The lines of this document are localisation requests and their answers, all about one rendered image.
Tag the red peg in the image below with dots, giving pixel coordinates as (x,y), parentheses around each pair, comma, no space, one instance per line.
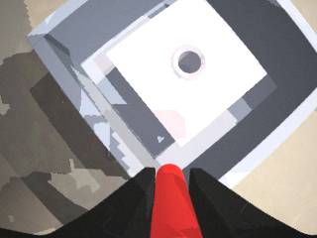
(173,215)

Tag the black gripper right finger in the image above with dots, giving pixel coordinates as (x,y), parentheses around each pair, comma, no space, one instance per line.
(222,213)

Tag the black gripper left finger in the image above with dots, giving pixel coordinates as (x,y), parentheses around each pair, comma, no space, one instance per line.
(125,213)

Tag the grey open box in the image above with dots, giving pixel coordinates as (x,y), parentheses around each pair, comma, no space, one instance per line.
(73,41)

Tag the white square plate with hole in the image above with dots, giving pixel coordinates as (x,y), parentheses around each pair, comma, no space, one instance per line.
(188,32)

